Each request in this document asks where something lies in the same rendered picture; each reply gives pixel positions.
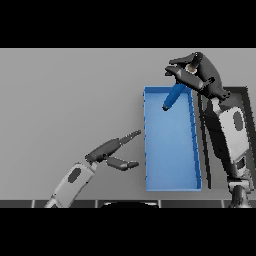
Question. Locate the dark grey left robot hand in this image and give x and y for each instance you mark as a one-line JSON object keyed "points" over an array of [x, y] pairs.
{"points": [[107, 150]]}

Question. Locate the blue pipe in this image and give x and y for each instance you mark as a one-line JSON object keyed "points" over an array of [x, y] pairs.
{"points": [[173, 96]]}

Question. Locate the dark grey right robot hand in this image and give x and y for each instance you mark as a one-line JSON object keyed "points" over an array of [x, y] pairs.
{"points": [[208, 75]]}

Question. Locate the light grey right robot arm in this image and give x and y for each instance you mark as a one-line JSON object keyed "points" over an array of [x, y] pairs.
{"points": [[230, 140]]}

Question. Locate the blue bin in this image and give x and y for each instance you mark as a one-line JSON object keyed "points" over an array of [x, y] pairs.
{"points": [[170, 143]]}

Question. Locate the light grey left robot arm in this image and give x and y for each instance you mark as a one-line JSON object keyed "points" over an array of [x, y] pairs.
{"points": [[71, 185]]}

